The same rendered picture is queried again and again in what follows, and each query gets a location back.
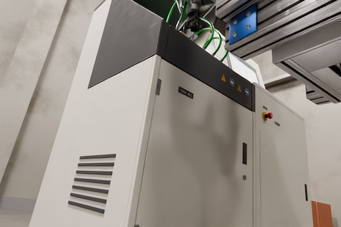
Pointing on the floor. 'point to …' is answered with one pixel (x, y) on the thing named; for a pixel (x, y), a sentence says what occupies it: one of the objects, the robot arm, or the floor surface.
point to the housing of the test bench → (69, 119)
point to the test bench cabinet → (113, 152)
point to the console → (276, 157)
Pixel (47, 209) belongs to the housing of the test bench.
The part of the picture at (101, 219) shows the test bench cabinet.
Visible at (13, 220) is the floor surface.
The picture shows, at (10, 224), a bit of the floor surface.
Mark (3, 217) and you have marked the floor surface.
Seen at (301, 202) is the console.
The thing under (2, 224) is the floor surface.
